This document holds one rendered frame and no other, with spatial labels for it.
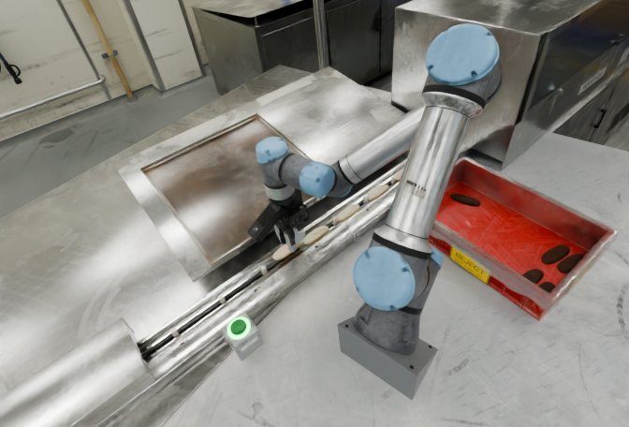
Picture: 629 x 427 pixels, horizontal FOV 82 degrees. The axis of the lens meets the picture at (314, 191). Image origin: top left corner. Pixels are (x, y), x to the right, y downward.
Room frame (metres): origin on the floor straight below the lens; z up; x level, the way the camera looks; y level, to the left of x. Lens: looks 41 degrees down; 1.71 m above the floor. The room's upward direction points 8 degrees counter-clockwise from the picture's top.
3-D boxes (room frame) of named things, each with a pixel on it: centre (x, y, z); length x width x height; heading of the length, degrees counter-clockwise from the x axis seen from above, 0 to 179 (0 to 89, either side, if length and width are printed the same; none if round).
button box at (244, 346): (0.47, 0.23, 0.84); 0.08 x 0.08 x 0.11; 34
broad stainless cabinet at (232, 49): (3.56, -0.25, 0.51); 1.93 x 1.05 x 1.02; 124
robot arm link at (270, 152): (0.72, 0.08, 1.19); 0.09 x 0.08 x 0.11; 48
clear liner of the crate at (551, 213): (0.69, -0.51, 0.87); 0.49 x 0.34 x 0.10; 32
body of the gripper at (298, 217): (0.72, 0.08, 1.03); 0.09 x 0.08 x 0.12; 124
